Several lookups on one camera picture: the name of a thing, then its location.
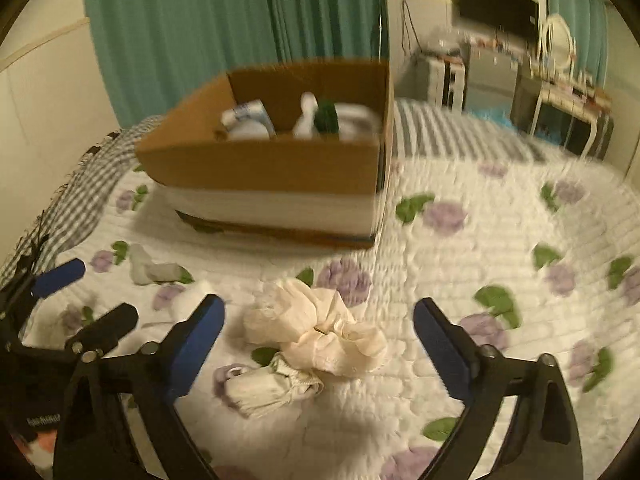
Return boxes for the white plush toy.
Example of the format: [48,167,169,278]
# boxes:
[292,92,321,139]

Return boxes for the white and grey sock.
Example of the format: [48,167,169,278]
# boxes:
[129,243,184,286]

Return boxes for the grey checked blanket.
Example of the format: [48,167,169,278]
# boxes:
[0,115,167,288]

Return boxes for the black wall cable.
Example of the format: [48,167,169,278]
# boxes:
[399,0,424,57]

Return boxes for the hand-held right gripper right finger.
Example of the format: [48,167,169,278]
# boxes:
[413,298,586,480]

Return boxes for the cream stocking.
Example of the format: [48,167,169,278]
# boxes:
[242,279,390,377]

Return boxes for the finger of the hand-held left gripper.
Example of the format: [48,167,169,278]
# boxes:
[67,303,140,362]
[0,247,86,321]

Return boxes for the black wall television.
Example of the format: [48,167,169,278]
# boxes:
[458,0,541,42]

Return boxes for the white rolled cloth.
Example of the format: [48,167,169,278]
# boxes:
[335,102,384,141]

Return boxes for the grey cabinet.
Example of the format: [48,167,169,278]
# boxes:
[465,41,522,117]

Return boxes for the white sock ball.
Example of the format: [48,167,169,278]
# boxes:
[170,280,216,322]

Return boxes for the dark green soft item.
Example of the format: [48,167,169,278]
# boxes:
[313,100,341,136]

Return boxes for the white storage cabinet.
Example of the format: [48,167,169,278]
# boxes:
[424,54,469,112]

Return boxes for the cardboard box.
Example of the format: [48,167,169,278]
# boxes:
[135,59,396,252]

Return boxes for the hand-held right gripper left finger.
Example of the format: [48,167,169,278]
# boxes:
[52,294,226,480]

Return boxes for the grey striped bed sheet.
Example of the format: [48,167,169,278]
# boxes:
[390,99,553,162]

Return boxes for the floral white quilt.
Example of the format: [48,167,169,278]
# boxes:
[20,152,640,480]

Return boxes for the white socks in box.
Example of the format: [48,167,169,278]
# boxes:
[221,99,277,140]

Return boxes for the white oval mirror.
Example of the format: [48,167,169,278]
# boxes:
[538,13,577,74]

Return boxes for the white dressing table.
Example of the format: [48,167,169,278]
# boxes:
[529,66,614,157]

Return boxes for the folded white sock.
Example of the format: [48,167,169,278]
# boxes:
[225,354,326,419]

